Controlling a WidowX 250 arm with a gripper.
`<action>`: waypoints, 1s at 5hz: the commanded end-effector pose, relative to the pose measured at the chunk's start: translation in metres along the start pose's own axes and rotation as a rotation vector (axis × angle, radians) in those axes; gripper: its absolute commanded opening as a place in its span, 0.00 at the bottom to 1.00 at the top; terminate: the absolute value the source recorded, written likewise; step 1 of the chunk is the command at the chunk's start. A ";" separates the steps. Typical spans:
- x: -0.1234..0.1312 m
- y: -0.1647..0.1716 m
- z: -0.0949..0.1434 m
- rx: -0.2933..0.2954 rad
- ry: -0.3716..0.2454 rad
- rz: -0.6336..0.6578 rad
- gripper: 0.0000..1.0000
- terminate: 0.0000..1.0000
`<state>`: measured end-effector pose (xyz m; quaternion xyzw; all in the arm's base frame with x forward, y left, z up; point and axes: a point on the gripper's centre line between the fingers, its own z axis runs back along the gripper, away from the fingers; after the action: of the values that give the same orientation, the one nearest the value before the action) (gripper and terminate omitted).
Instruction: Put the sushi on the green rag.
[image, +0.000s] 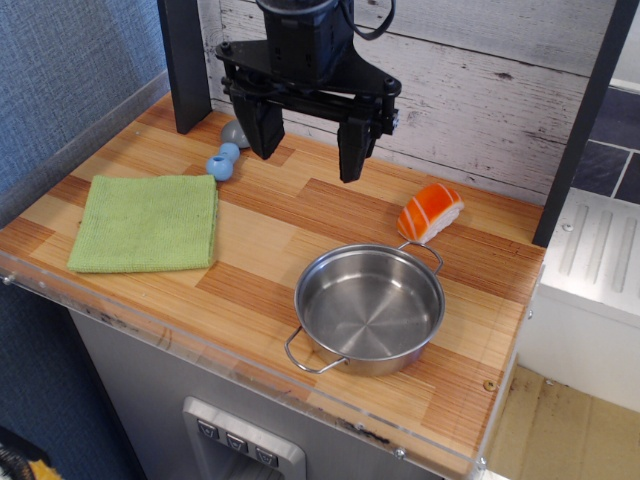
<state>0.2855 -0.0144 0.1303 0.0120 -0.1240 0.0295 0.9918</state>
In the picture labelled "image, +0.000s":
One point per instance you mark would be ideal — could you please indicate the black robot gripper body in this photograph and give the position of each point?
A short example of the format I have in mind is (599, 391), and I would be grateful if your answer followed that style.
(308, 63)

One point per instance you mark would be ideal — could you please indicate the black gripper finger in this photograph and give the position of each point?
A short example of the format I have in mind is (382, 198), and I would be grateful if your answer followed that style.
(261, 122)
(356, 141)

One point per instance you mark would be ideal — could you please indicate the orange salmon sushi toy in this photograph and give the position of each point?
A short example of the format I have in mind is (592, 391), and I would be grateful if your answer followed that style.
(428, 212)

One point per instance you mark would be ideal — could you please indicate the green cloth rag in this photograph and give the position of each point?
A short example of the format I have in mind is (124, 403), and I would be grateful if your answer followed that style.
(140, 225)

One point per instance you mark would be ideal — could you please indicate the grey dome toy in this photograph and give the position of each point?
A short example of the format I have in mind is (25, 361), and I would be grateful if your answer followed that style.
(232, 132)

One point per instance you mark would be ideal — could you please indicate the blue dumbbell toy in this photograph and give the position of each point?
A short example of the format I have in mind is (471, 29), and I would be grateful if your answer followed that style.
(221, 165)

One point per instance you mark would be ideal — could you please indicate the stainless steel pot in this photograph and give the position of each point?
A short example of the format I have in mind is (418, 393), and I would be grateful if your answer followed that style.
(368, 309)

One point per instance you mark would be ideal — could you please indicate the white ridged side unit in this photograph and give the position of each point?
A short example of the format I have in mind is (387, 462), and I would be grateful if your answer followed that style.
(582, 327)

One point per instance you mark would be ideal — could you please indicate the grey dispenser button panel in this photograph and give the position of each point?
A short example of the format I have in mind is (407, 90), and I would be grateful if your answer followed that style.
(228, 447)

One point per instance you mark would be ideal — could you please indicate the yellow black object corner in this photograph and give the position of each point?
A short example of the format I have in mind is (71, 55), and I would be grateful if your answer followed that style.
(16, 465)

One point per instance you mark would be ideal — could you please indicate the black left upright post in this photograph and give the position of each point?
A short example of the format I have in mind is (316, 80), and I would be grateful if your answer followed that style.
(185, 60)

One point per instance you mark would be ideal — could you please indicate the black upright post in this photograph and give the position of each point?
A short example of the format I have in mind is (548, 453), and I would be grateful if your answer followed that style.
(185, 60)
(608, 56)

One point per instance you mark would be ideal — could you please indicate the black right upright post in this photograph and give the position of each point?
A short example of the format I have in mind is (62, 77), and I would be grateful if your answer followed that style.
(608, 56)

